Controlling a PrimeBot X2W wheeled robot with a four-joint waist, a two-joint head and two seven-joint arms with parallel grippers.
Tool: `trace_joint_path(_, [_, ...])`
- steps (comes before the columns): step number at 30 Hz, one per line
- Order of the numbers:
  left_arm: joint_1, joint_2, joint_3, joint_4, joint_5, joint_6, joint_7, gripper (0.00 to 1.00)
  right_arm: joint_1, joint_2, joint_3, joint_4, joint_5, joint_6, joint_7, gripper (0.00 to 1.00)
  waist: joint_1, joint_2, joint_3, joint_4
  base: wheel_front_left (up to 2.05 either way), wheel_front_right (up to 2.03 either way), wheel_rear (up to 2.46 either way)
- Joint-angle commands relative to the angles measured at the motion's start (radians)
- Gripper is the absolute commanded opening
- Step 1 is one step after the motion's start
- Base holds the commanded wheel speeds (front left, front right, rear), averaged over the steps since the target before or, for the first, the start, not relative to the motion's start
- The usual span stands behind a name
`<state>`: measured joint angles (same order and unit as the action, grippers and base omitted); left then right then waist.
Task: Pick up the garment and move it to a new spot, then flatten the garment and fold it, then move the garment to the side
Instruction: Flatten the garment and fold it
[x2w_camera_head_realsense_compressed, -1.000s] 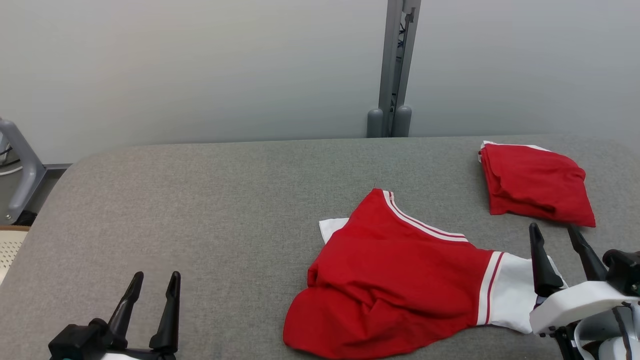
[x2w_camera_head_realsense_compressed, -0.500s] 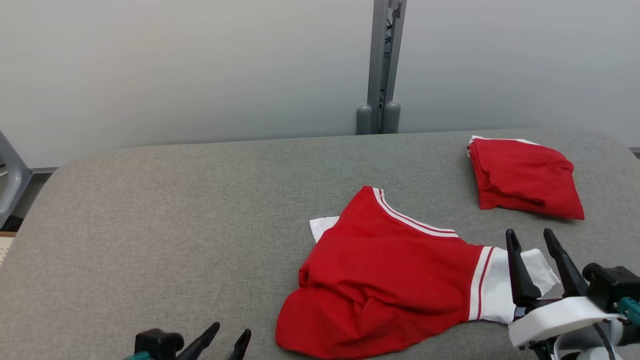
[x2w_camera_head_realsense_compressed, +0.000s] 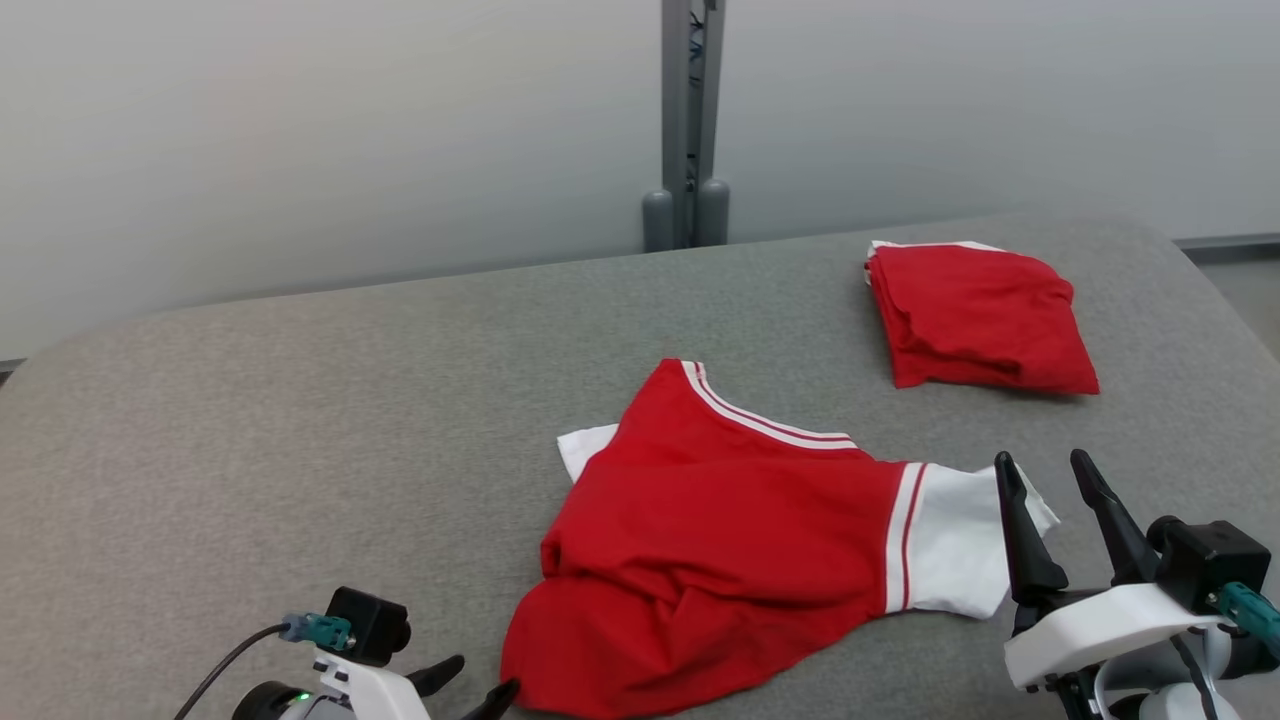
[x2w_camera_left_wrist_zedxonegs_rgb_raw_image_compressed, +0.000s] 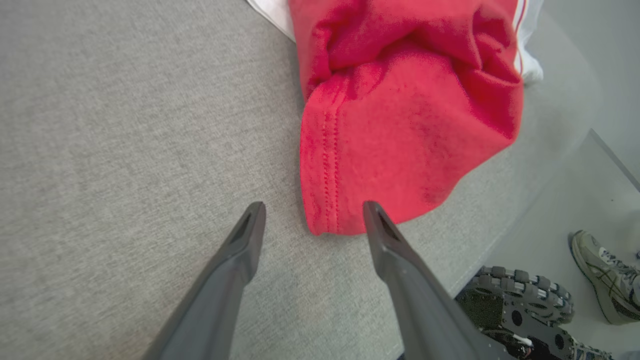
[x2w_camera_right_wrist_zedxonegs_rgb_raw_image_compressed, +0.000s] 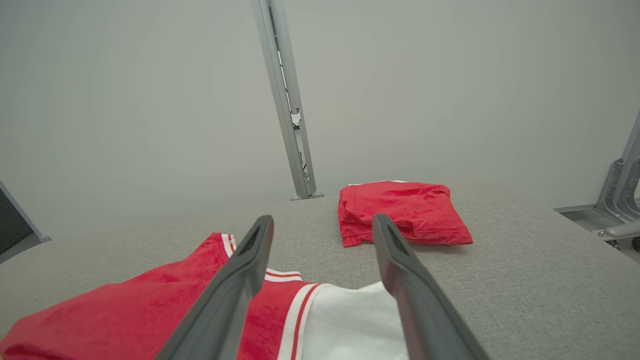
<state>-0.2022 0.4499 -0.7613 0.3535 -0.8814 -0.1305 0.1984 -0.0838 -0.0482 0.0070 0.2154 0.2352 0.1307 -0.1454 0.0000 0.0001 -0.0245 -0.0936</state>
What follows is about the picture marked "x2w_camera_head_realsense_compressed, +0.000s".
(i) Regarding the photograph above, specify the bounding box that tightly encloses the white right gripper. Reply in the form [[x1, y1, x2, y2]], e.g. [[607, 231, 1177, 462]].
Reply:
[[995, 448, 1231, 693]]

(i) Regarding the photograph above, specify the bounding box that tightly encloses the black left camera cable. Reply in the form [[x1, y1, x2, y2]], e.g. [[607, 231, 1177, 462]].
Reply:
[[172, 625, 291, 720]]

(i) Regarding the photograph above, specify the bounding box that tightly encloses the grey metal partition post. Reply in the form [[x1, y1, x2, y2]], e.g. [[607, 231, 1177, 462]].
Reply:
[[660, 0, 726, 249]]

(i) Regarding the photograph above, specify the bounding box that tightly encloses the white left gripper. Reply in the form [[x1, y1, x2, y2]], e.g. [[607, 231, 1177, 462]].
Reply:
[[290, 650, 521, 720]]

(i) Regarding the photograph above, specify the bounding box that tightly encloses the teal right camera connector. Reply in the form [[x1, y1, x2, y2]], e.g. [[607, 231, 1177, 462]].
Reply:
[[1215, 582, 1280, 656]]

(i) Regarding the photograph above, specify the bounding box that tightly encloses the grey cylindrical post foot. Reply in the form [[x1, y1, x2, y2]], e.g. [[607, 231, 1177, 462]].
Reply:
[[642, 188, 676, 251], [697, 178, 731, 248]]

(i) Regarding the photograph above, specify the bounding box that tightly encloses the red shirt with white sleeves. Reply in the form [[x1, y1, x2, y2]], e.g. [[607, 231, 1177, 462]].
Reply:
[[500, 358, 1061, 720]]

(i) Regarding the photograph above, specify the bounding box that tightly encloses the teal left camera connector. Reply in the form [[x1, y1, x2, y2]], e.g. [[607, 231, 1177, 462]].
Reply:
[[280, 612, 353, 651]]

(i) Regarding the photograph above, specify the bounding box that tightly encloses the teal camera connector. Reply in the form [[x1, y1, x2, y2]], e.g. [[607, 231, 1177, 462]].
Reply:
[[280, 612, 353, 651], [1215, 582, 1280, 656]]

